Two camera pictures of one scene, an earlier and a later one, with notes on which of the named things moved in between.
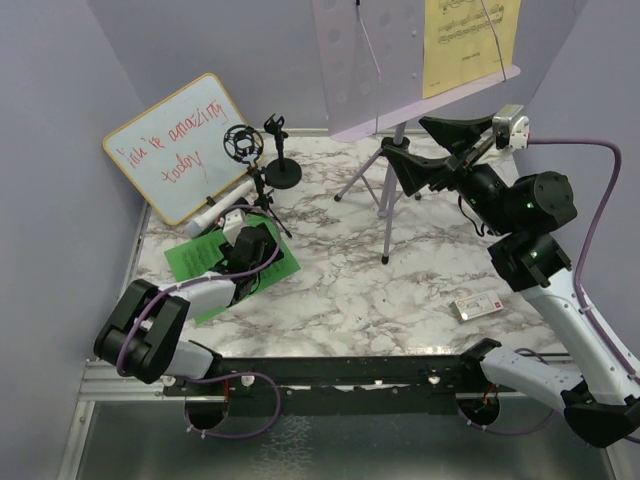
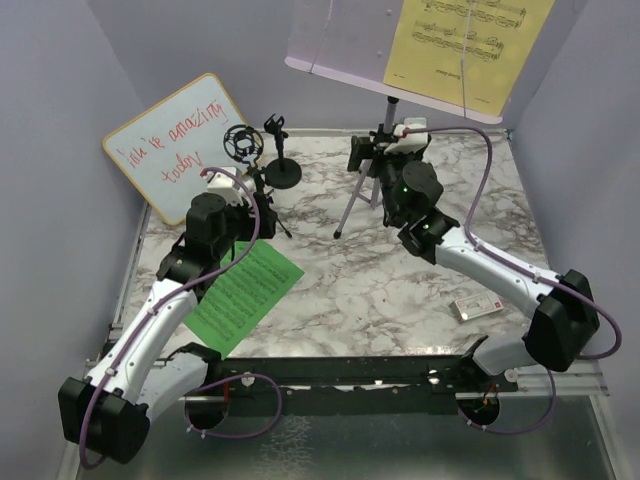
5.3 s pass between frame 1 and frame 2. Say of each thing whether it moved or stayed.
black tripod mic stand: stayed
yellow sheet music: moved
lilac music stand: moved
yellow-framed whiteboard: stayed
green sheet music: moved
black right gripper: moved
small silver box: stayed
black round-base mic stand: stayed
